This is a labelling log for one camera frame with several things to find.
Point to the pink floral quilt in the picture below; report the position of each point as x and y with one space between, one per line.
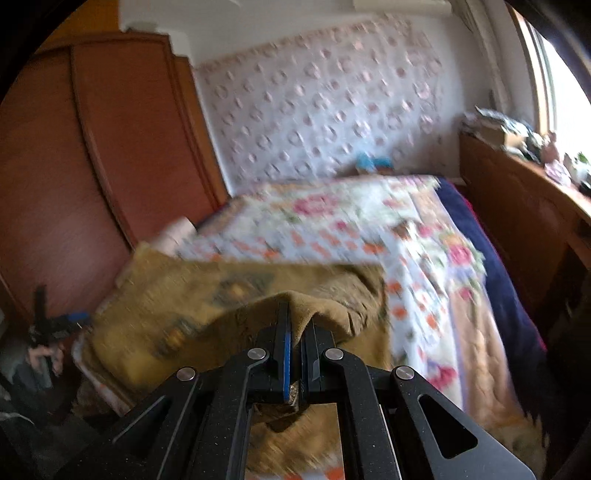
439 314

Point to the dark blue blanket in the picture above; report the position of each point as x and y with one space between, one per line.
523 344

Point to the pink figurine on cabinet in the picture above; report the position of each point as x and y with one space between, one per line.
549 149

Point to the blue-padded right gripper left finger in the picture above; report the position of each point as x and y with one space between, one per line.
196 425

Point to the person's left hand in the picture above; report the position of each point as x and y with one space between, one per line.
46 358

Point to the sheer circle-pattern curtain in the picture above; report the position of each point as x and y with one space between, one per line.
309 106

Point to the gathered patterned window curtain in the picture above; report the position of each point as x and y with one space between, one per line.
475 16

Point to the beige wall air conditioner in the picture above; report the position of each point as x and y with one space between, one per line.
439 8

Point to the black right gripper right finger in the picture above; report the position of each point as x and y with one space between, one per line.
395 424

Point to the red-brown louvered wooden wardrobe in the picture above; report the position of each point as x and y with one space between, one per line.
103 143

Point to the small bottles on cabinet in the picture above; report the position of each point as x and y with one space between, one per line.
578 170

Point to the long wooden side cabinet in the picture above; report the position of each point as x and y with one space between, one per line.
540 229

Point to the teal item on box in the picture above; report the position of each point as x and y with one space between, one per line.
370 165

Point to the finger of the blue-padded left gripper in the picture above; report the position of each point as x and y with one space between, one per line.
78 317

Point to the golden brown patterned garment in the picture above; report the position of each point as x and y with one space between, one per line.
291 436

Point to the stack of papers and boxes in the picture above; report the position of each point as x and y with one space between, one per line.
495 128

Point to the pale pink pillow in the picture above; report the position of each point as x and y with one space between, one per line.
171 237

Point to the window with wooden frame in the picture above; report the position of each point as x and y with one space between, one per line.
560 104

